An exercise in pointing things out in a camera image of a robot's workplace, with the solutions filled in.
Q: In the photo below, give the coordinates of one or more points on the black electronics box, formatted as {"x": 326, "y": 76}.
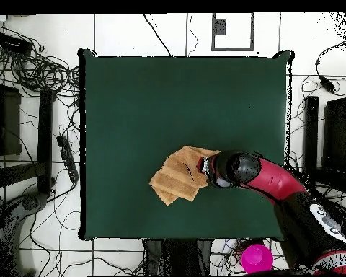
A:
{"x": 11, "y": 43}

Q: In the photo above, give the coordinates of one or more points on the black upright stand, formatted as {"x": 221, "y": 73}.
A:
{"x": 178, "y": 256}

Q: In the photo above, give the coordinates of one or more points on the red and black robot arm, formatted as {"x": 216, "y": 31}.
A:
{"x": 276, "y": 179}

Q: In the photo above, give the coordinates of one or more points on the black power strip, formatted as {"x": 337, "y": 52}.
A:
{"x": 67, "y": 157}

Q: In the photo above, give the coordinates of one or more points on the dark green table cloth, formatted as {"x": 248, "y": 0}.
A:
{"x": 161, "y": 86}

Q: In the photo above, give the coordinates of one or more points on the black metal frame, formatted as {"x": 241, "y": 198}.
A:
{"x": 340, "y": 129}
{"x": 44, "y": 129}

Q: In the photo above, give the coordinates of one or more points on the magenta plastic cup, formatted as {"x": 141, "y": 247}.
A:
{"x": 256, "y": 259}

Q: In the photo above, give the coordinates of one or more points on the black power adapter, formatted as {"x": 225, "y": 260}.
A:
{"x": 327, "y": 84}

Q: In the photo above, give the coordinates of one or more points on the tan terry towel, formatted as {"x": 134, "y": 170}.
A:
{"x": 176, "y": 176}

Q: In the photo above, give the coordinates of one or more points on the grey stand leg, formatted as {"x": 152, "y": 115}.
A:
{"x": 28, "y": 202}

